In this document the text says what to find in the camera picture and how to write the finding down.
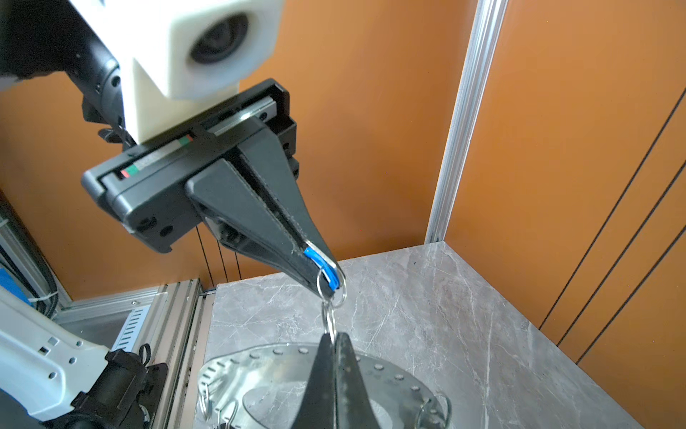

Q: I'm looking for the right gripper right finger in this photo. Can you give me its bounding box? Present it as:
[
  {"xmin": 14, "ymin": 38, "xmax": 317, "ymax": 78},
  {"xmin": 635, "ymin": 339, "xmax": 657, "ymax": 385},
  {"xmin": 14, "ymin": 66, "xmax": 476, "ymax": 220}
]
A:
[{"xmin": 336, "ymin": 332, "xmax": 380, "ymax": 429}]

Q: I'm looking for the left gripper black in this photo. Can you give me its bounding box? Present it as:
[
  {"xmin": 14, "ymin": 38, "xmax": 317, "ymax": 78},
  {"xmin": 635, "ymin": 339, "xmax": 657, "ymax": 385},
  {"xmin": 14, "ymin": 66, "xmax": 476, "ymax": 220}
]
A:
[{"xmin": 81, "ymin": 79, "xmax": 335, "ymax": 293}]

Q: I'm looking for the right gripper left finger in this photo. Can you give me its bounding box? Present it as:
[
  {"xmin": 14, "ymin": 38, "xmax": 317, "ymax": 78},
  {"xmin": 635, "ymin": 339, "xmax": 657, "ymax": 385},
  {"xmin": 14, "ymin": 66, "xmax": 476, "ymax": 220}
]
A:
[{"xmin": 291, "ymin": 334, "xmax": 336, "ymax": 429}]

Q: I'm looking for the perforated metal ring disc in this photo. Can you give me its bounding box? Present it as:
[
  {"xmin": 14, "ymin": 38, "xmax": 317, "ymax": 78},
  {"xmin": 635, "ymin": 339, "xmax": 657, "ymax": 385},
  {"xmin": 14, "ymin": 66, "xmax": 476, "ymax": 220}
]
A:
[{"xmin": 197, "ymin": 343, "xmax": 453, "ymax": 428}]

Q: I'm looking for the blue key tag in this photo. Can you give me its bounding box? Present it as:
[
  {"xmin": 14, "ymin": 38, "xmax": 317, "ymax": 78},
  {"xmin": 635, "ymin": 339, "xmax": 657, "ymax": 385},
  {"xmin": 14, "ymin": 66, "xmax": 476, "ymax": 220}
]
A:
[{"xmin": 304, "ymin": 243, "xmax": 342, "ymax": 291}]

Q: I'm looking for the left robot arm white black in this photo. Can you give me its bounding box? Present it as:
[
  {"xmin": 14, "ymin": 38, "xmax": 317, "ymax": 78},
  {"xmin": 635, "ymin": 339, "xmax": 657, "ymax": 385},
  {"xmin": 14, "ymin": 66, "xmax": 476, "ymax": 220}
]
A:
[{"xmin": 1, "ymin": 80, "xmax": 341, "ymax": 428}]

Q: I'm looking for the aluminium front rail frame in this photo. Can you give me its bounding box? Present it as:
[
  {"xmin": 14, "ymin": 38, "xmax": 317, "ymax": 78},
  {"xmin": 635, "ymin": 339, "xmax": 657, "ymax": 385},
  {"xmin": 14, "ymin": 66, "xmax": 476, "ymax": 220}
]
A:
[{"xmin": 1, "ymin": 202, "xmax": 212, "ymax": 428}]

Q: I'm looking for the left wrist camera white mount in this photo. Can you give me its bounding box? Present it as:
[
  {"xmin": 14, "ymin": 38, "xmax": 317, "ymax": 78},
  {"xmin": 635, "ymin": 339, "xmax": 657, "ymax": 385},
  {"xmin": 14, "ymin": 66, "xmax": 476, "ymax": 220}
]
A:
[{"xmin": 71, "ymin": 1, "xmax": 284, "ymax": 144}]

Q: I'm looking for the left aluminium corner post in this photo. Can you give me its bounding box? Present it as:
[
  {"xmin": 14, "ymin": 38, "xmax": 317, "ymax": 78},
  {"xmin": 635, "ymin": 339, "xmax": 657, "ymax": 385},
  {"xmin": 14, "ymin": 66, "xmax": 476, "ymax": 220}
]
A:
[{"xmin": 424, "ymin": 0, "xmax": 509, "ymax": 244}]

